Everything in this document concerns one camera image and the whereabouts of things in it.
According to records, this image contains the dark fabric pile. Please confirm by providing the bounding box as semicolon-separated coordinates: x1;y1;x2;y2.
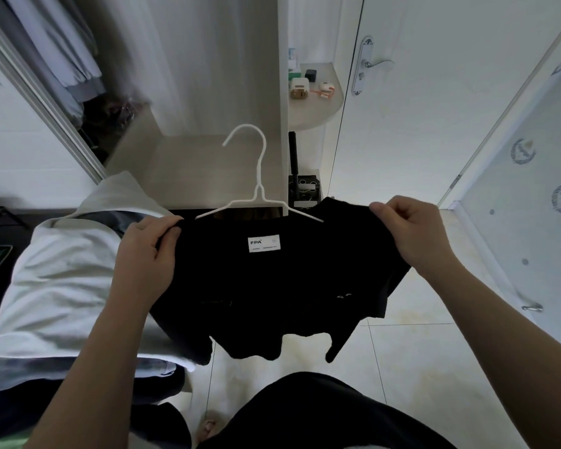
79;93;153;165

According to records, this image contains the person's left hand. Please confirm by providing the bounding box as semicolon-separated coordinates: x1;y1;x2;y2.
112;215;185;311

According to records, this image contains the white door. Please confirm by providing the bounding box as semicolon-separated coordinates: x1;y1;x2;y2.
327;0;561;210

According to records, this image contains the white wire hanger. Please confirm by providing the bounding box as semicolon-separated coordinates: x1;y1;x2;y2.
194;123;325;223

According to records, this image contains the person's left forearm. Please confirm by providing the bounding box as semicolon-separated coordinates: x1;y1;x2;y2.
23;285;162;449

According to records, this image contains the silver door handle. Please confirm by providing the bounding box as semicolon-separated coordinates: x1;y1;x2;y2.
352;35;395;97

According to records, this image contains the person's right forearm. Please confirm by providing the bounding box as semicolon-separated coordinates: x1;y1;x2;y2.
425;255;561;449

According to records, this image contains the person's right hand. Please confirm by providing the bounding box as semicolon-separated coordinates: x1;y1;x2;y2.
368;195;456;277

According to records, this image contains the black box device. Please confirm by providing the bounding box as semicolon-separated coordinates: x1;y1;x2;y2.
288;173;322;210

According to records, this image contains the person's dark shirt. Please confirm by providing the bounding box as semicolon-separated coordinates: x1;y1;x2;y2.
198;372;459;449

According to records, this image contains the black garment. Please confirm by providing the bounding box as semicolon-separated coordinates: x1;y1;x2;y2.
150;196;413;364

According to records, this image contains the rounded corner shelf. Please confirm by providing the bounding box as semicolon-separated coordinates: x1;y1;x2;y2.
288;62;344;132

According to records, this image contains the beige jacket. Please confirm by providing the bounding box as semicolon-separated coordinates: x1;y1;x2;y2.
0;0;85;127

